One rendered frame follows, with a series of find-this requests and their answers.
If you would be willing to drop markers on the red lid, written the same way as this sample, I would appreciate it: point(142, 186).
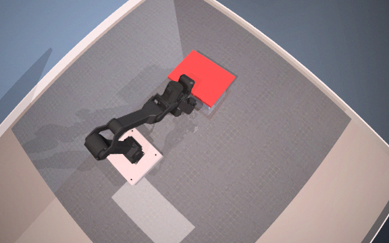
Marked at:
point(210, 79)

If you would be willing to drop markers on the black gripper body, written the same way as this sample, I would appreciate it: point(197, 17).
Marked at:
point(188, 84)

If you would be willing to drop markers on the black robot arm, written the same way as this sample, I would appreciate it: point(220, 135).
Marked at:
point(150, 113)

